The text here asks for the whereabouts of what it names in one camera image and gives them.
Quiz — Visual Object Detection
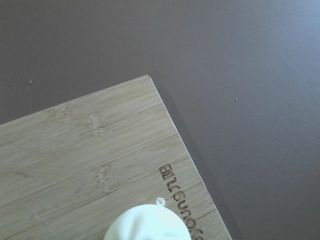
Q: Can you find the white steamed bun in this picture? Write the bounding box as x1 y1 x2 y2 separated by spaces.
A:
104 197 191 240

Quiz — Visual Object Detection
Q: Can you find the bamboo cutting board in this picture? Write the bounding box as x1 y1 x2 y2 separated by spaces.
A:
0 75 231 240

